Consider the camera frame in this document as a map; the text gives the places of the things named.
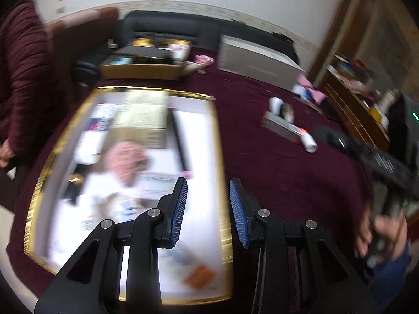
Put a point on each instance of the large grey white box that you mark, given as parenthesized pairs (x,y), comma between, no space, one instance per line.
(255,62)

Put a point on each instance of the person's right forearm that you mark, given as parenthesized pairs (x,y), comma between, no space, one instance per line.
(389,278)

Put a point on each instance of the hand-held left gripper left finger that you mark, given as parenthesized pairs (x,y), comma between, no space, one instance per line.
(180,209)

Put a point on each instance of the short white tube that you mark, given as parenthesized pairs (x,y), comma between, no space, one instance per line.
(275,104)

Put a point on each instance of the gold cardboard box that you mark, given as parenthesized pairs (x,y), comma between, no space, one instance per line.
(140,68)

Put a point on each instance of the pink small toy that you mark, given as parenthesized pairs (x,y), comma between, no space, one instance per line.
(204,60)

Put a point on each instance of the small white container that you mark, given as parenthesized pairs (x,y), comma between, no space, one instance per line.
(298,90)

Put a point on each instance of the pink round puff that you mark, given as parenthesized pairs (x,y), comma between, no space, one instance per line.
(126,160)

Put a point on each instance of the pink cloth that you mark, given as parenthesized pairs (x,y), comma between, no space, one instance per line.
(311,88)

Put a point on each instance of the beige cardboard box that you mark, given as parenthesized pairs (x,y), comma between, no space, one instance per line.
(140,117)

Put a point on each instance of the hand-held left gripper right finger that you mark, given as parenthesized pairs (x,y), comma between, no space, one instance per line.
(237,212)

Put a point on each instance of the black slim case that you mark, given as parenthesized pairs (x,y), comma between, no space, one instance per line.
(181,144)

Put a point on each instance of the brown armchair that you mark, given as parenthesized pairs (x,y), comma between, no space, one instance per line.
(81,23)

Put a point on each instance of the wooden cabinet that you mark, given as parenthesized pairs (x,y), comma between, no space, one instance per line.
(353,104)

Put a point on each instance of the black sofa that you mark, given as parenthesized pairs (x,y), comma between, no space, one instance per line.
(163,26)

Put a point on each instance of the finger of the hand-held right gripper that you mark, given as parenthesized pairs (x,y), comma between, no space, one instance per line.
(330,137)

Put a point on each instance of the long white carton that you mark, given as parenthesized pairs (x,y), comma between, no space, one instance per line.
(281,127)

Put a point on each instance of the gold rimmed white tray box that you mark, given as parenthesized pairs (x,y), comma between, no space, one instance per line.
(196,137)

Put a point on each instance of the white tube with orange cap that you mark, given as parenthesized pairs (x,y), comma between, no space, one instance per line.
(307,140)

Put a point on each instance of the white labelled bottle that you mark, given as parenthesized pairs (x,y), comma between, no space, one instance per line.
(101,193)

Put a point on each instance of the white packet with orange label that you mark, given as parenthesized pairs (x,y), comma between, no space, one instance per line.
(199,276)

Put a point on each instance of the person's right hand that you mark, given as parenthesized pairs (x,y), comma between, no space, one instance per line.
(386,230)

